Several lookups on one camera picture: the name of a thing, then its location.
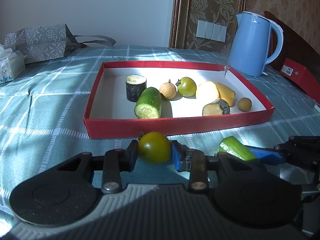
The yellow mango piece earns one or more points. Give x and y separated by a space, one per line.
226 94

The dark-skinned cut eggplant piece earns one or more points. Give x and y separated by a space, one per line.
217 107

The white wall switch panel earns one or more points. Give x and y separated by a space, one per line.
211 31

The ornate wooden wall frame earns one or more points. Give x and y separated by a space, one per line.
187 13

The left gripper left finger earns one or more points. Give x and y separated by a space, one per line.
117 161

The green tomato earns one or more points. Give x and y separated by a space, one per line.
154 148
186 87

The light blue electric kettle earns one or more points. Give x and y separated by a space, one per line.
249 50

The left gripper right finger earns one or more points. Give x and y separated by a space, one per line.
192 161

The green cucumber half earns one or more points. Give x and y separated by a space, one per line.
149 104
234 147

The green cucumber half in box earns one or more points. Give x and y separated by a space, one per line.
149 104

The dark cut cucumber stub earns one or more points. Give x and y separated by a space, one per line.
135 85

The white tissue pack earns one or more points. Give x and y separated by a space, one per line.
11 64

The dark wooden headboard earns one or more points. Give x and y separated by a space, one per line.
295 48

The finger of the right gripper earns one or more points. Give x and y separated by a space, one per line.
267 155

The pale yellow mango slice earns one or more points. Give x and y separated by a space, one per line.
207 92

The grey patterned gift bag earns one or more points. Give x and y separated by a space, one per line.
49 42

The red shallow cardboard box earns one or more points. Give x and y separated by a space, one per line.
110 115

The red box at right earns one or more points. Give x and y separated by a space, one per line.
302 77

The small brown longan right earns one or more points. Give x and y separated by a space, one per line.
244 104

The brown longan fruit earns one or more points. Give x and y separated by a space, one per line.
168 90

